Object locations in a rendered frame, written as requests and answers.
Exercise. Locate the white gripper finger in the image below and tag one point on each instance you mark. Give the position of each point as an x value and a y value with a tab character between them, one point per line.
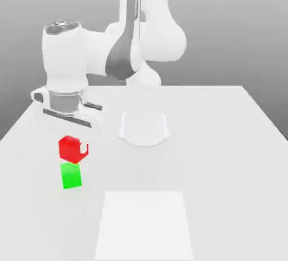
84	147

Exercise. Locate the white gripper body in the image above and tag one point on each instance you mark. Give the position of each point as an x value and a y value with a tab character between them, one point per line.
67	120

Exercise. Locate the small red cube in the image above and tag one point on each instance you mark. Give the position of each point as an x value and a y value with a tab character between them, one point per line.
69	149

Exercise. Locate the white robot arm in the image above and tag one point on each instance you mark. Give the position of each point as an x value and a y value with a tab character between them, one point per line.
67	51

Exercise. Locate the small green cube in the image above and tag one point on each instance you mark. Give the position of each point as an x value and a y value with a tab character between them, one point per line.
71	175

